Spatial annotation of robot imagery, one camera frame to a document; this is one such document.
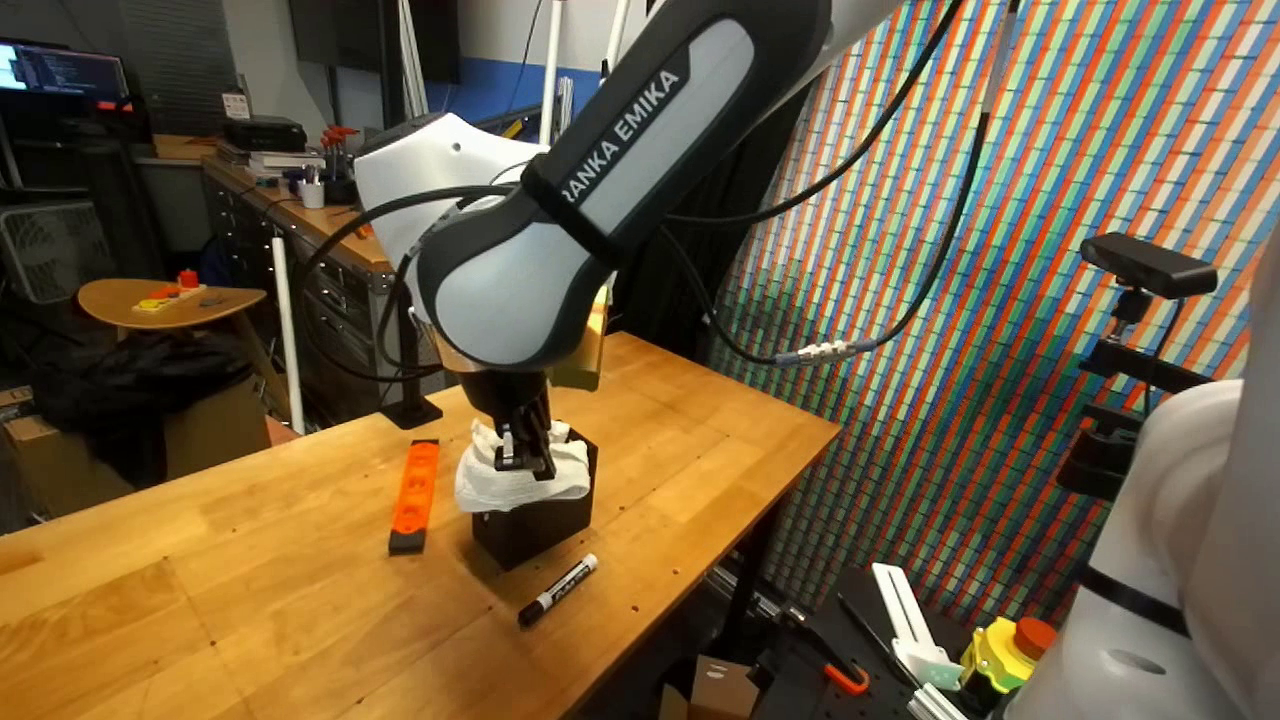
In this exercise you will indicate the wooden workbench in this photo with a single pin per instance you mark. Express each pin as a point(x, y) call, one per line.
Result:
point(284, 202)

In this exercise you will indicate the colourful striped backdrop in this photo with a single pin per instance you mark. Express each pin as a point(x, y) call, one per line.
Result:
point(932, 442)

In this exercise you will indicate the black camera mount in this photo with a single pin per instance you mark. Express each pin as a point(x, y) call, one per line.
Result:
point(1124, 362)

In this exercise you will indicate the black curtain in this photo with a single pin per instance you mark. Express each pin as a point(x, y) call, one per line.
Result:
point(666, 295)

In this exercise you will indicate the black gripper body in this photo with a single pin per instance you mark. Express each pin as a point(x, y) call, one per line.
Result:
point(505, 398)

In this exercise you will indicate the small cardboard box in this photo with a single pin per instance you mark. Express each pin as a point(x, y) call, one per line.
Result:
point(726, 687)

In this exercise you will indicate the white bracket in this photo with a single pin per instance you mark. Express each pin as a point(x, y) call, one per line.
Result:
point(907, 621)

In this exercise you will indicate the black camera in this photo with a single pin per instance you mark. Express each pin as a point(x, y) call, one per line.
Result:
point(1145, 267)

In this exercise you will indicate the black and white marker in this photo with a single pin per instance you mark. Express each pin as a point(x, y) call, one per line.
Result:
point(558, 589)

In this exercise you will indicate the orange marker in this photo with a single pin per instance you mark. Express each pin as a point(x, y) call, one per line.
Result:
point(417, 495)

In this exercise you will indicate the black tool with orange grip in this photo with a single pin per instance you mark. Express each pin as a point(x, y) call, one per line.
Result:
point(835, 666)

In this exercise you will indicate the round wooden stool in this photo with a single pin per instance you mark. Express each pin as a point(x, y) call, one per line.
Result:
point(164, 304)

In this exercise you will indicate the grey pegboard panel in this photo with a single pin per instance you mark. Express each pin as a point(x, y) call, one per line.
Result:
point(344, 333)

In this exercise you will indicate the black perforated box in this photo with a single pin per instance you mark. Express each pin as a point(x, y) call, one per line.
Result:
point(532, 525)

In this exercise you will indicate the lit computer monitor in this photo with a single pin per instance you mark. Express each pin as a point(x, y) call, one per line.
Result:
point(63, 69)

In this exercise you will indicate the white upright pole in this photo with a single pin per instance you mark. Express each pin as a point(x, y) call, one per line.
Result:
point(284, 333)

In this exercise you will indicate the white terry towel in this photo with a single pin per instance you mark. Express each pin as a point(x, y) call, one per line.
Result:
point(487, 487)

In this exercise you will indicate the yellow emergency stop button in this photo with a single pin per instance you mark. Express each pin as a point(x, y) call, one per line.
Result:
point(1000, 654)

